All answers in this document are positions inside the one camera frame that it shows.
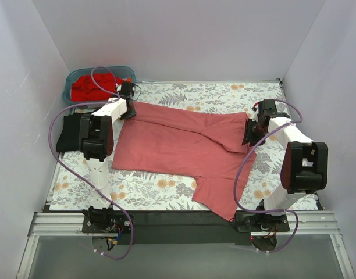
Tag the floral patterned table mat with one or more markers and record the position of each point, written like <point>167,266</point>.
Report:
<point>138,190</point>

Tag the pink t shirt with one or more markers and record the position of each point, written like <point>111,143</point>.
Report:
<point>205,146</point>

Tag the teal plastic laundry basket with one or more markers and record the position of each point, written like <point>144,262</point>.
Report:
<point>119,71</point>

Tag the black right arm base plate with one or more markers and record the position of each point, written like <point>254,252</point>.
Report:
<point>263,223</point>

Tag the folded black t shirt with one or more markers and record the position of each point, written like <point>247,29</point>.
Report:
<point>69,137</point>

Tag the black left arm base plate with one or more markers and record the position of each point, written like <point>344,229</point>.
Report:
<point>114,224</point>

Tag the red t shirt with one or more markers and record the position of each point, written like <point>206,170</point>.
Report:
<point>84,89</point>

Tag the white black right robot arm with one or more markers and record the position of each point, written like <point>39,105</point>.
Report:
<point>304,168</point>

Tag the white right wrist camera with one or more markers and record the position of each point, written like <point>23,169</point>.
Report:
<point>255,109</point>

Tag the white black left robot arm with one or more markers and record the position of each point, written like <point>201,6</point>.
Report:
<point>96,142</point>

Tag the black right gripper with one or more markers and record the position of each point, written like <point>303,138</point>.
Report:
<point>252,135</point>

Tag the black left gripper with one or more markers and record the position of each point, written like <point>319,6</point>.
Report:
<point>130,110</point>

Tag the aluminium frame rail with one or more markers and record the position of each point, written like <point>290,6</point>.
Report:
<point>47,224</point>

